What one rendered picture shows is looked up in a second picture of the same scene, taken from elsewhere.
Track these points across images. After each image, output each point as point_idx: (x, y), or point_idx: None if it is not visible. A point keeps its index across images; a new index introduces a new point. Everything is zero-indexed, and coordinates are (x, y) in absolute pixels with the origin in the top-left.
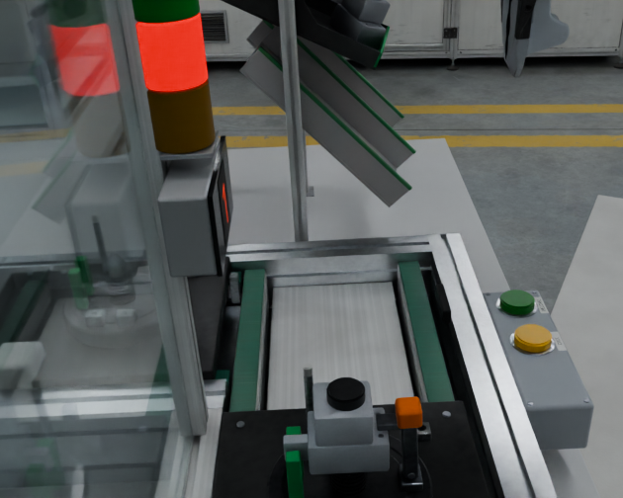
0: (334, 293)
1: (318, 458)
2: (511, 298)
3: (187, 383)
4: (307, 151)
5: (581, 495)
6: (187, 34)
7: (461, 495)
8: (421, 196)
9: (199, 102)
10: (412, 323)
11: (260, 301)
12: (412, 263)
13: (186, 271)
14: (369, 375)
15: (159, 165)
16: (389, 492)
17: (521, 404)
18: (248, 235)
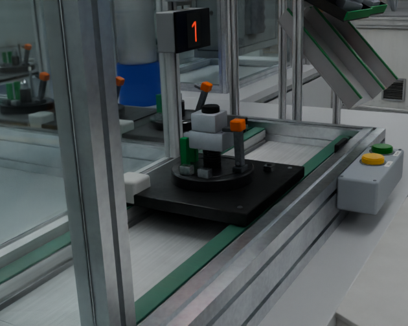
0: (298, 147)
1: (192, 138)
2: (378, 145)
3: (170, 125)
4: (357, 112)
5: (366, 242)
6: None
7: (264, 185)
8: None
9: None
10: (318, 152)
11: (249, 136)
12: (346, 136)
13: (163, 49)
14: None
15: (167, 6)
16: (226, 171)
17: (337, 175)
18: None
